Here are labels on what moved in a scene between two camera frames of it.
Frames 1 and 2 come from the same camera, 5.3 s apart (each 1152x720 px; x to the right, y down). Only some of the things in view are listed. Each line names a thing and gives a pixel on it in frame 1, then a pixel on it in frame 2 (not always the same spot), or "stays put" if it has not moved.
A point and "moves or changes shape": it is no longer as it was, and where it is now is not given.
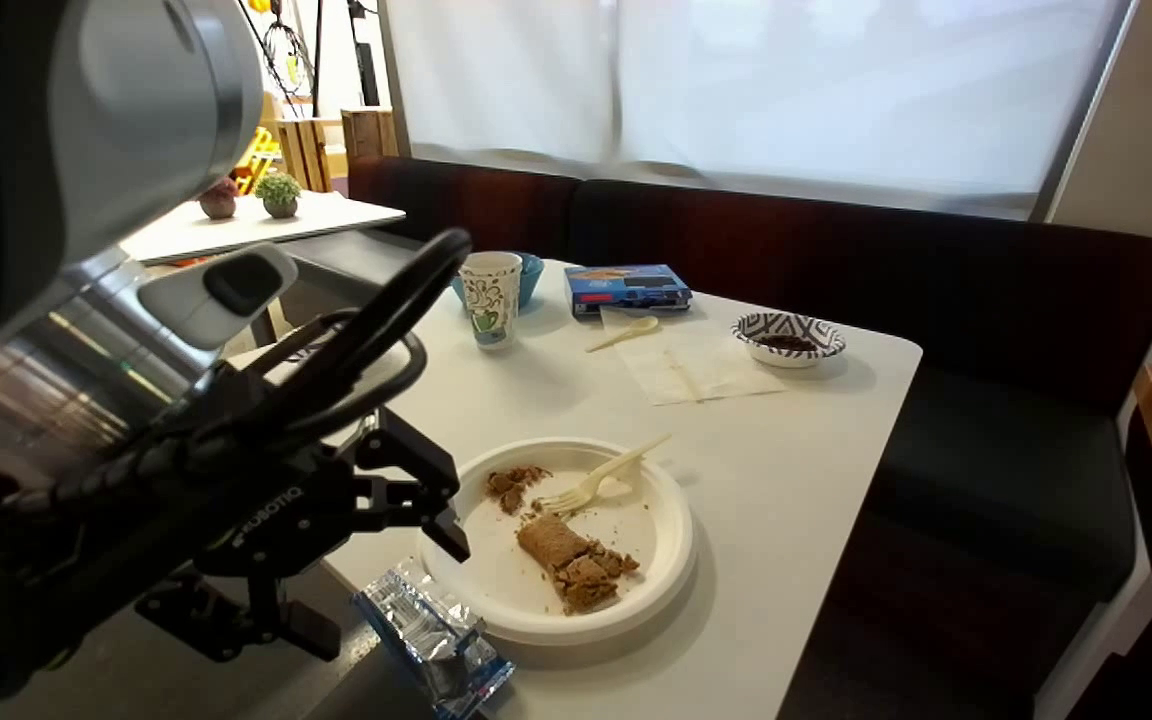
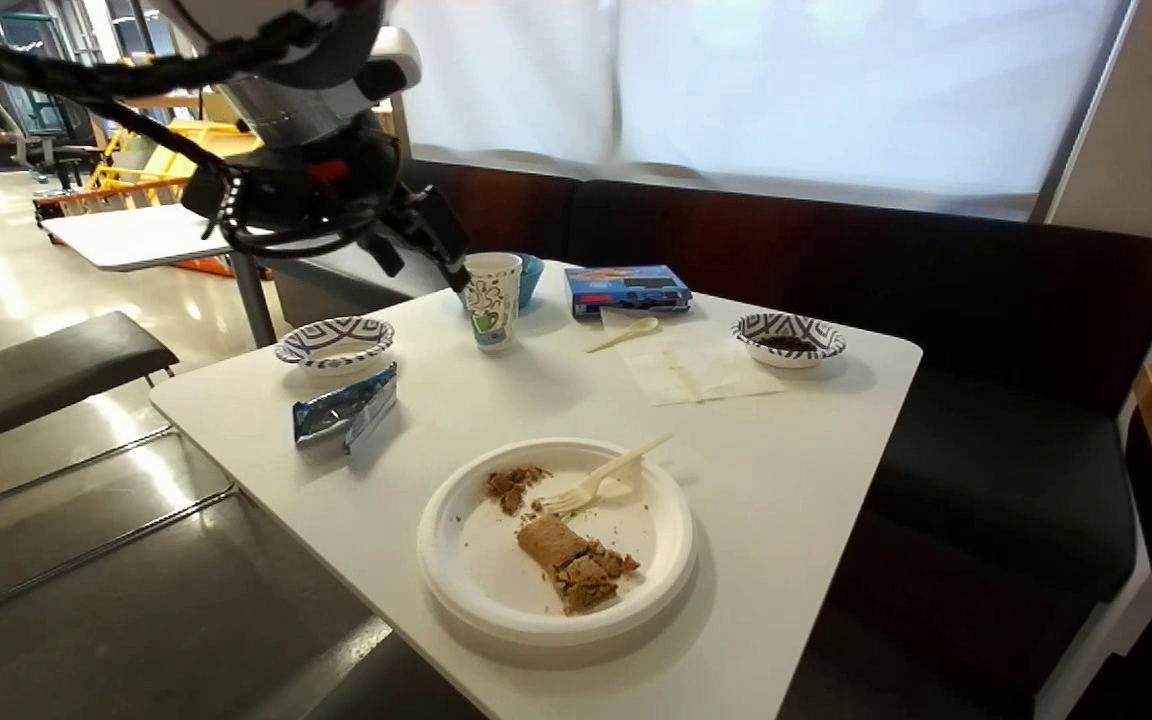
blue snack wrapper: [448, 650] moves or changes shape
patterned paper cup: [492, 284] stays put
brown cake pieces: [576, 567] stays put
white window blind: [965, 105] stays put
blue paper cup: [528, 272] stays put
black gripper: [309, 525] -> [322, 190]
